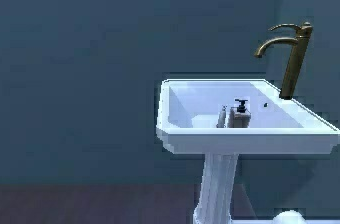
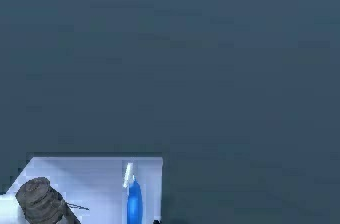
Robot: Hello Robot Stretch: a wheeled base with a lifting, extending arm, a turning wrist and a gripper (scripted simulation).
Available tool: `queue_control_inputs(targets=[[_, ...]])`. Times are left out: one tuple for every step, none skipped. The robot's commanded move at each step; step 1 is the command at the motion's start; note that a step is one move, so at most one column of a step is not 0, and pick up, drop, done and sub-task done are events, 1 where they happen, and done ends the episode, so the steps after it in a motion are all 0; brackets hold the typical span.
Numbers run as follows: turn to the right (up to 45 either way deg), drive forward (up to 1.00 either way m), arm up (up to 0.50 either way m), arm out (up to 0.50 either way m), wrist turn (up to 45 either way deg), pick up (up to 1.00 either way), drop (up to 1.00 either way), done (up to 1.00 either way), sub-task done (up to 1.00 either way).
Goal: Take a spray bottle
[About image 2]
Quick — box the blue spray bottle white head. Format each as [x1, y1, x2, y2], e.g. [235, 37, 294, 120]
[122, 161, 144, 224]

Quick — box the white box-shaped fixture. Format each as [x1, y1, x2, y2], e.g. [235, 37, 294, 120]
[0, 156, 164, 224]

